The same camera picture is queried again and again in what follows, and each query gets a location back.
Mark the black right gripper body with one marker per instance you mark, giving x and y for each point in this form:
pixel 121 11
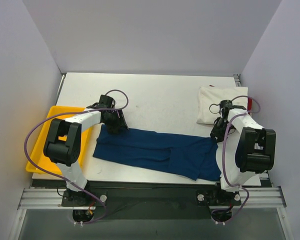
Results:
pixel 217 131

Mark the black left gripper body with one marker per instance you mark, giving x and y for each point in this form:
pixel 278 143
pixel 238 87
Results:
pixel 117 123

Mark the blue t shirt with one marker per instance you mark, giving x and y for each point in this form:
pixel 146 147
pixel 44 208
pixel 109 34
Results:
pixel 193 157

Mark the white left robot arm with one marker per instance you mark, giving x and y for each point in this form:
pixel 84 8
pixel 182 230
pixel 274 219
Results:
pixel 64 138

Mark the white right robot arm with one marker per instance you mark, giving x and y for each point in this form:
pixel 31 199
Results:
pixel 255 146

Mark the white folded t shirt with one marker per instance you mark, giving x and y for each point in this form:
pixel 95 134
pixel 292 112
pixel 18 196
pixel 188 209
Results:
pixel 209 98

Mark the red folded t shirt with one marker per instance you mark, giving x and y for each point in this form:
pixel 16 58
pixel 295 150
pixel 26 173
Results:
pixel 249 104

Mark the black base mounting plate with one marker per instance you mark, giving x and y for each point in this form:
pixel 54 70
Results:
pixel 154 211

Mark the yellow plastic tray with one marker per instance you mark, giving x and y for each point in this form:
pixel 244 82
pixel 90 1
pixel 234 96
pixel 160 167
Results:
pixel 37 154

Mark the aluminium frame rail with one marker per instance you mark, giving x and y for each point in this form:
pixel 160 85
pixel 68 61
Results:
pixel 49 198

